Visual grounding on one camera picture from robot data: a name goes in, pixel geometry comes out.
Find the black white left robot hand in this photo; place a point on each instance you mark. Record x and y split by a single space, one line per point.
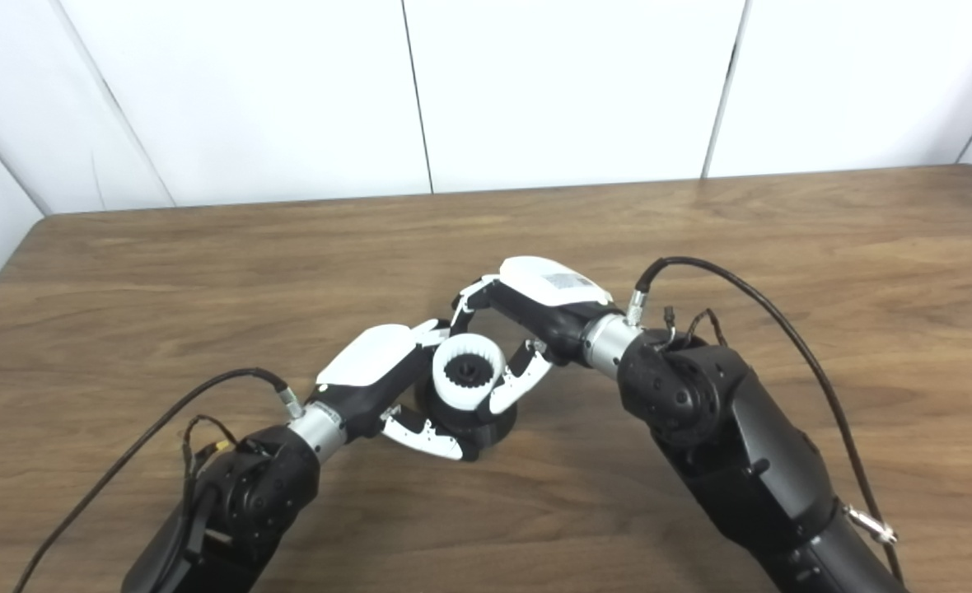
366 362

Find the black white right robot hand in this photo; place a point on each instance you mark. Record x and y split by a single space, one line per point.
552 309

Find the round black plastic part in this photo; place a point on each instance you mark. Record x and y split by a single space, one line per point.
494 428

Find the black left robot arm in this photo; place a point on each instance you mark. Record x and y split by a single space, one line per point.
247 502

